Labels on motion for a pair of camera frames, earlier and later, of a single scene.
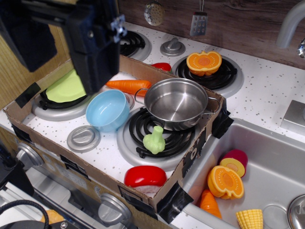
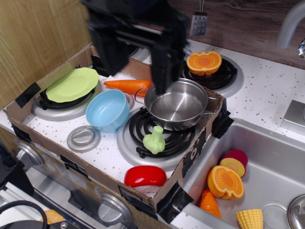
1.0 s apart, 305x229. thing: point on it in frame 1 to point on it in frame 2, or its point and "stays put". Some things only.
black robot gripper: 95,50 to 157,24
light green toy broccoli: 155,141 stays put
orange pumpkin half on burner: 204,63 stays put
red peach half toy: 235,160 stays put
